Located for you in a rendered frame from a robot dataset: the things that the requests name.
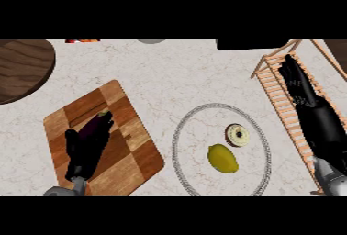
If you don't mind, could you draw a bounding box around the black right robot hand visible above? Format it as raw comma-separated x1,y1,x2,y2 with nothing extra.
277,53,347,176

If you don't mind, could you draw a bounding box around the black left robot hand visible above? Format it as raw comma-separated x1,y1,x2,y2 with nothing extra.
63,120,116,182

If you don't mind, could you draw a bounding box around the pale wooden tiered shelf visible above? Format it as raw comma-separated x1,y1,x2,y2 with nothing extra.
250,39,347,195

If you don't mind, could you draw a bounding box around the yellow lemon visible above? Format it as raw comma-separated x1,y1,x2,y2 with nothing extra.
207,143,240,173

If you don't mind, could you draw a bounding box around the dark purple eggplant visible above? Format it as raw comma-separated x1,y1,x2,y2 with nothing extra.
77,109,114,148

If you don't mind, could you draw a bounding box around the checkered wooden cutting board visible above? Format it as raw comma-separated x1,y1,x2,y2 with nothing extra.
42,79,166,196

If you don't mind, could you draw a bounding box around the white frosted chocolate donut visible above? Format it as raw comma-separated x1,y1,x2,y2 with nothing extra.
224,123,252,148

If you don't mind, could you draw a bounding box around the dark brown wooden object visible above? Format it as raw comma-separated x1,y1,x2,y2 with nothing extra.
324,39,347,74

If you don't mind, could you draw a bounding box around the black appliance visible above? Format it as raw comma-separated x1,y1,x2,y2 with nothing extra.
216,39,290,51

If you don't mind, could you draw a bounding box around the round dark wooden board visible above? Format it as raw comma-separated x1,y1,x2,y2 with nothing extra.
0,39,58,106

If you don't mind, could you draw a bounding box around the red and orange object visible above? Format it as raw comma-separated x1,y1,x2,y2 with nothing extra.
64,39,103,44

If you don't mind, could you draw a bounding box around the grey round object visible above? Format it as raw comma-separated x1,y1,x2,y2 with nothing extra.
138,39,168,45

